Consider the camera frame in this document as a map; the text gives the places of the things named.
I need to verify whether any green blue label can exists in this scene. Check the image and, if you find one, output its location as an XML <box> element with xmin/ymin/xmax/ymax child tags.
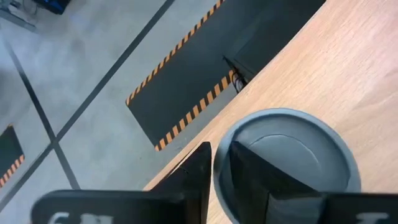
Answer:
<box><xmin>213</xmin><ymin>108</ymin><xmax>362</xmax><ymax>224</ymax></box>

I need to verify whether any long black hazard-striped floor mat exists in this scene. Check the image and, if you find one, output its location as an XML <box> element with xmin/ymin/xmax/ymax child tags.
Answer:
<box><xmin>125</xmin><ymin>0</ymin><xmax>327</xmax><ymax>152</ymax></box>

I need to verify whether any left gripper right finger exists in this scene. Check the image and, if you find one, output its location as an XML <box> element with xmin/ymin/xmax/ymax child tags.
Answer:
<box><xmin>229</xmin><ymin>140</ymin><xmax>398</xmax><ymax>224</ymax></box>

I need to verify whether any blue object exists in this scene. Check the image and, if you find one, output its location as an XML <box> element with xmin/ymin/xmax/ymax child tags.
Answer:
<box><xmin>32</xmin><ymin>0</ymin><xmax>72</xmax><ymax>16</ymax></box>

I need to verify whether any black cable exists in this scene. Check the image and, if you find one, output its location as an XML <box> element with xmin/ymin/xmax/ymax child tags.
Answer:
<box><xmin>222</xmin><ymin>55</ymin><xmax>249</xmax><ymax>94</ymax></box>

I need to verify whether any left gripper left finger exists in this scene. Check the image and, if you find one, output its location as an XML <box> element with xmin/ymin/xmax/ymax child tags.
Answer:
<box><xmin>30</xmin><ymin>141</ymin><xmax>213</xmax><ymax>224</ymax></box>

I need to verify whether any grey metal bar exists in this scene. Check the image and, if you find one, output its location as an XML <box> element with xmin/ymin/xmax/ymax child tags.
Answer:
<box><xmin>0</xmin><ymin>0</ymin><xmax>40</xmax><ymax>34</ymax></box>

